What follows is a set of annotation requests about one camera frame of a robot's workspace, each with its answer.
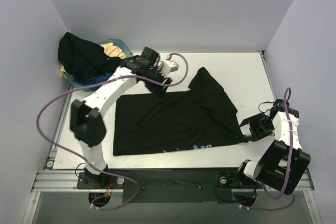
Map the black graphic t shirt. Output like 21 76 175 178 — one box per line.
113 67 246 156

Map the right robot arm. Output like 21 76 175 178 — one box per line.
234 99 311 195

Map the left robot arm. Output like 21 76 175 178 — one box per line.
70 47 179 188

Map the cream t shirt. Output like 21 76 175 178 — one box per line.
59 42 126 79

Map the teal plastic basket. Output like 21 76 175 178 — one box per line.
67 39 133 88

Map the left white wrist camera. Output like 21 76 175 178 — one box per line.
159 55 179 77

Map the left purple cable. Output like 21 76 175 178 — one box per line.
36 52 189 211

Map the aluminium frame rail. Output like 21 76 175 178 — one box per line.
31 170 315 193

